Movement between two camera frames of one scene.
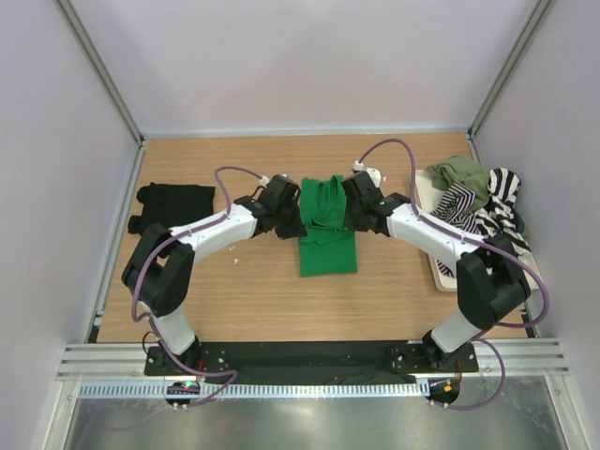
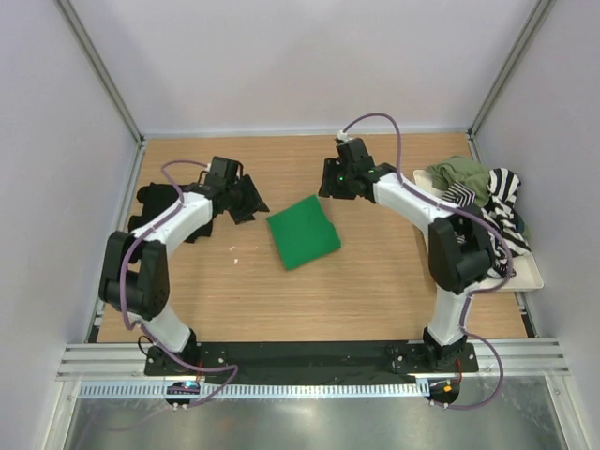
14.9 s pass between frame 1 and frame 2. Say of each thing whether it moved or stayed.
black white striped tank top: stayed
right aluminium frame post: stayed
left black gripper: moved
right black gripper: moved
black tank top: stayed
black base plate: stayed
